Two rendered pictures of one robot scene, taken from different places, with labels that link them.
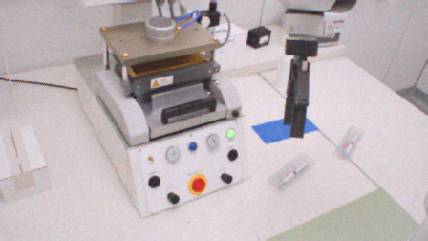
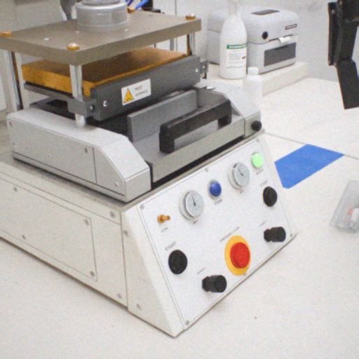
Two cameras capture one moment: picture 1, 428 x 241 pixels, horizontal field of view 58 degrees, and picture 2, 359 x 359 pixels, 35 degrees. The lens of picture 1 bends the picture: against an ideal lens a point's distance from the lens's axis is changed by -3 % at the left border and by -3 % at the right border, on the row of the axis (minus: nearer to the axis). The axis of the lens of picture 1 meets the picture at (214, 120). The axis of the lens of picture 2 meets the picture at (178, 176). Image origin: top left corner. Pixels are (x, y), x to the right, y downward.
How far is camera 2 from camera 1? 0.42 m
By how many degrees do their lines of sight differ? 16
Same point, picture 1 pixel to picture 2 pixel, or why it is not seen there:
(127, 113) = (104, 144)
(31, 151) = not seen: outside the picture
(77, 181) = (21, 322)
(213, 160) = (247, 209)
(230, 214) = (310, 287)
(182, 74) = (163, 76)
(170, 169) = (194, 235)
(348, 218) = not seen: outside the picture
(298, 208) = not seen: outside the picture
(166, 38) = (120, 24)
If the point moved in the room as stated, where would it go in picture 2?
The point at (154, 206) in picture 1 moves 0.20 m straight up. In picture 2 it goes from (188, 308) to (184, 179)
